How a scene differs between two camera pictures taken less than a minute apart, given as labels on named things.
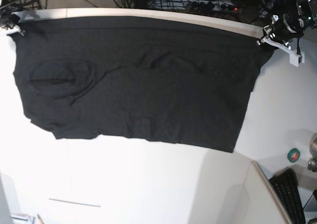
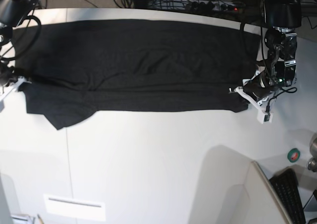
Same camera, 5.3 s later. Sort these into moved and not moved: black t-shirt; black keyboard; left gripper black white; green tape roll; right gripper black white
Moved: right gripper black white; black t-shirt; left gripper black white
Not moved: black keyboard; green tape roll
